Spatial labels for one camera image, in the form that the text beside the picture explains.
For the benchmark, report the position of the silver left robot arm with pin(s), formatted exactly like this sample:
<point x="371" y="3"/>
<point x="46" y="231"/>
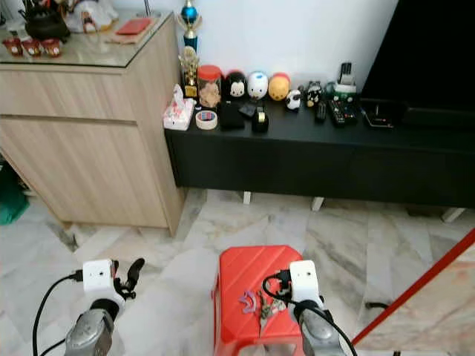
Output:
<point x="89" y="335"/>

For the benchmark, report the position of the red plastic stool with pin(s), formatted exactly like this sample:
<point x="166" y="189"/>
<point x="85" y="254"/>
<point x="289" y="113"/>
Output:
<point x="249" y="267"/>

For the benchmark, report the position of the black TV console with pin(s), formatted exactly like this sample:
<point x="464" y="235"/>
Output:
<point x="319" y="159"/>

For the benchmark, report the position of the light wooden cabinet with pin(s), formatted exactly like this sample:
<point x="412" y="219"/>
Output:
<point x="89" y="148"/>

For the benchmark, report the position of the green bag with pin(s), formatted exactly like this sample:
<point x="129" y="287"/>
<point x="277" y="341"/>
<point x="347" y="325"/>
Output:
<point x="12" y="199"/>

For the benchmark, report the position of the marble table with red edge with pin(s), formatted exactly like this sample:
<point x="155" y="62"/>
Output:
<point x="430" y="311"/>

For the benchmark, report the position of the black tape dispenser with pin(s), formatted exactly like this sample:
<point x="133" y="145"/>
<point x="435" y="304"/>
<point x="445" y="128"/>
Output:
<point x="260" y="120"/>

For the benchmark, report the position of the pink tissue pack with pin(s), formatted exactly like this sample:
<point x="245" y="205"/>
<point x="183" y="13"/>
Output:
<point x="179" y="113"/>

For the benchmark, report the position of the white tape roll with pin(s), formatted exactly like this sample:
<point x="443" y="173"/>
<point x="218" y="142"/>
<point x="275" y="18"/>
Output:
<point x="206" y="119"/>

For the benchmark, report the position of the flat black box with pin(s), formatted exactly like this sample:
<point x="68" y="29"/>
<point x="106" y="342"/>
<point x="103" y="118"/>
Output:
<point x="231" y="116"/>

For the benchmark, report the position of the slim black remote control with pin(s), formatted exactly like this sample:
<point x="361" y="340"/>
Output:
<point x="320" y="111"/>

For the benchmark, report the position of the wide black remote control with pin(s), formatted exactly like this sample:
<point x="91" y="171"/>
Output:
<point x="344" y="113"/>

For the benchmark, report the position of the small panda figure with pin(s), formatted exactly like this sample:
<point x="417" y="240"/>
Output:
<point x="294" y="99"/>

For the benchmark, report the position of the small black white figure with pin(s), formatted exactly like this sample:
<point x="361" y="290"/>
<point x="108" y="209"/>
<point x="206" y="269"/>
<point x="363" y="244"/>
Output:
<point x="312" y="94"/>

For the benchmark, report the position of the black tray under television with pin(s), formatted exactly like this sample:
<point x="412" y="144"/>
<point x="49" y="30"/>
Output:
<point x="380" y="115"/>

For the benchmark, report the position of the yellow round plush toy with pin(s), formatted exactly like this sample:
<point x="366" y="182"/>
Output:
<point x="279" y="88"/>

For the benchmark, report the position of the white round plush toy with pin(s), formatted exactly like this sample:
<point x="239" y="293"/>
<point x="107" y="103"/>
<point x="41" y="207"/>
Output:
<point x="258" y="85"/>

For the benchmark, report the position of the clear jar red lid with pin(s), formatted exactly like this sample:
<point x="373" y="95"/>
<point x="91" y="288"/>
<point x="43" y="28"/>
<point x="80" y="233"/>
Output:
<point x="209" y="87"/>

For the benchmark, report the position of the black mouse plush toy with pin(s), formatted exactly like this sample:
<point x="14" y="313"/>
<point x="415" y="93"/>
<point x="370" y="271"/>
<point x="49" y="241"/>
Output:
<point x="236" y="86"/>

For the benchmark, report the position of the small gold trophy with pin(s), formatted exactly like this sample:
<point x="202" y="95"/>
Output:
<point x="190" y="73"/>

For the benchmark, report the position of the green stand with phone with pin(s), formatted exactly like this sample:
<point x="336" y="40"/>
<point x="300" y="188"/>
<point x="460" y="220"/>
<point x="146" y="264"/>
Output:
<point x="345" y="80"/>

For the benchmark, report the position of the small red cup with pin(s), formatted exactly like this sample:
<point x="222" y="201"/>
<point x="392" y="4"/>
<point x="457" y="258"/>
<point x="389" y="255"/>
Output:
<point x="13" y="46"/>
<point x="33" y="47"/>
<point x="52" y="48"/>

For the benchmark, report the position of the flat red box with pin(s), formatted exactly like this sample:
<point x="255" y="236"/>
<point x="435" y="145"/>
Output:
<point x="134" y="27"/>

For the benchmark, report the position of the white figurine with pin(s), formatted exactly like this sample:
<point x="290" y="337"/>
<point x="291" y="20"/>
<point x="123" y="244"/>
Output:
<point x="93" y="15"/>

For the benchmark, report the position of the blue ball trophy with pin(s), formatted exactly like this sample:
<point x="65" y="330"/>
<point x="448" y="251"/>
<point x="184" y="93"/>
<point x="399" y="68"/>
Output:
<point x="189" y="15"/>

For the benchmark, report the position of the black teapot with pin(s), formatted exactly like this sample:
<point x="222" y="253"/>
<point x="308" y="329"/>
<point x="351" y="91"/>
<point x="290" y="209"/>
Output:
<point x="47" y="24"/>

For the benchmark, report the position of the black television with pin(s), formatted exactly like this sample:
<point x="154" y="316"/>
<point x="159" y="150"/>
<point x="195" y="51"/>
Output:
<point x="427" y="52"/>

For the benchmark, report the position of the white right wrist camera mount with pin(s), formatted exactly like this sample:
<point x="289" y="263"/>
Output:
<point x="305" y="279"/>

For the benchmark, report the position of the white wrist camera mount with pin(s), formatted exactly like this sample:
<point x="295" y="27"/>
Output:
<point x="305" y="279"/>
<point x="98" y="278"/>

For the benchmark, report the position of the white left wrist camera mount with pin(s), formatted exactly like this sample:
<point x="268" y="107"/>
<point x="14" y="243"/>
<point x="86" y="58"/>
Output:
<point x="98" y="278"/>

